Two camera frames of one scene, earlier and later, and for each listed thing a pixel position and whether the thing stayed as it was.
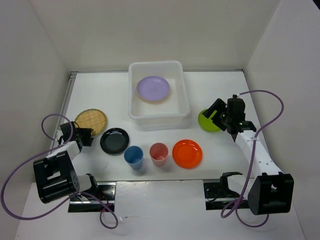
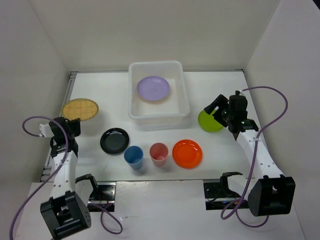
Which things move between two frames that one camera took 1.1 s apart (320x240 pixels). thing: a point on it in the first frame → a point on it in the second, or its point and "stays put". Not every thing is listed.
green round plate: x=206 y=123 stays put
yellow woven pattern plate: x=91 y=118 → x=83 y=109
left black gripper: x=86 y=132 → x=76 y=124
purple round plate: x=153 y=88 stays put
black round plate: x=114 y=141 stays put
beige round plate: x=153 y=101 stays put
